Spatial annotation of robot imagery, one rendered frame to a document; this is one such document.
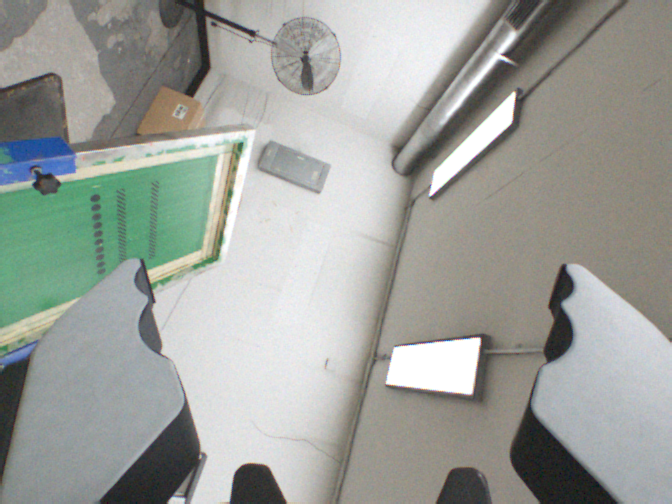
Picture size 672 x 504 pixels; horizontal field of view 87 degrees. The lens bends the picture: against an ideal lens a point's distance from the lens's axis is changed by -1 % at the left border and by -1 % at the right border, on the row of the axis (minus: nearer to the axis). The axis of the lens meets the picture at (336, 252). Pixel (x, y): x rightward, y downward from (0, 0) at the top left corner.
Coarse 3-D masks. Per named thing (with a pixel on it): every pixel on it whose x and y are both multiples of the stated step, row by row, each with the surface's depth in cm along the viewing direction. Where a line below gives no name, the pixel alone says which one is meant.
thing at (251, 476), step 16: (256, 464) 5; (240, 480) 5; (256, 480) 5; (272, 480) 5; (448, 480) 5; (464, 480) 5; (480, 480) 5; (240, 496) 5; (256, 496) 5; (272, 496) 5; (448, 496) 5; (464, 496) 5; (480, 496) 5
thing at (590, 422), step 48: (576, 288) 9; (576, 336) 8; (624, 336) 8; (576, 384) 7; (624, 384) 7; (528, 432) 6; (576, 432) 6; (624, 432) 6; (528, 480) 6; (576, 480) 5; (624, 480) 5
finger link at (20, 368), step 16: (16, 368) 7; (0, 384) 7; (16, 384) 7; (0, 400) 6; (16, 400) 6; (0, 416) 6; (0, 432) 6; (0, 448) 5; (0, 464) 5; (0, 480) 5
